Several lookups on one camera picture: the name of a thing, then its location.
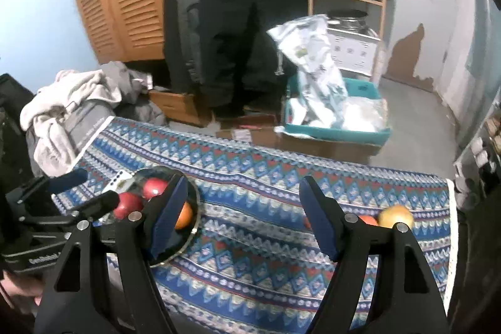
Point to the small open cardboard box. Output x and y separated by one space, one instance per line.
250 132

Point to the yellow pear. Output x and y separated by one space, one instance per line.
395 216

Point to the white rice bag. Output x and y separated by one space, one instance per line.
317 75

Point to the clear plastic bags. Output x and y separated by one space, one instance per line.
364 115

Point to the wooden drawer box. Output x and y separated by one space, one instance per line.
176 107

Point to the pile of grey white clothes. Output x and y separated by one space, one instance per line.
58 111

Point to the steel pot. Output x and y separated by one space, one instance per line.
348 21

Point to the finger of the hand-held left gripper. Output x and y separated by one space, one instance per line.
68 178
101 203

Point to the black bag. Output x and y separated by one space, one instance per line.
11 115

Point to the large cardboard box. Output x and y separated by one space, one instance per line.
332 152

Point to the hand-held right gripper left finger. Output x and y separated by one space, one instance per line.
168 216

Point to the blue patterned tablecloth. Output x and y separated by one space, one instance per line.
254 181

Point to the dark red apple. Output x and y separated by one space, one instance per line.
128 205

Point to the small white carton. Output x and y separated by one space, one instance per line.
149 81

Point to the group of assorted shoes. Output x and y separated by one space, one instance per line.
483 158

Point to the grey shoe rack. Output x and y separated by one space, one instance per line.
469 130

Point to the white door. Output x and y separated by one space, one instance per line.
454 44

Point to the teal plastic crate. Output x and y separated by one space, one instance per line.
332 137

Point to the person's left hand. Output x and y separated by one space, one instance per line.
19 285

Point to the dark coat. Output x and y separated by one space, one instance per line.
172 44

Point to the dark grey garment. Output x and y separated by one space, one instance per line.
141 111

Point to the large orange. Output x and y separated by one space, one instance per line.
368 219
184 216

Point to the light grey garment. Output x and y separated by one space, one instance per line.
117 79

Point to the dark glass bowl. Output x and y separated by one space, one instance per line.
181 241

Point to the white lattice storage box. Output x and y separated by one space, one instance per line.
352 52

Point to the black hooded jacket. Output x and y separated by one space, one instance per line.
242 25

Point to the grey printed garment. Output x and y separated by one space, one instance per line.
86 126

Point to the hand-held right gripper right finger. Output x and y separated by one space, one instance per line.
321 220

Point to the grey jacket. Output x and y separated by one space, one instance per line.
190 5

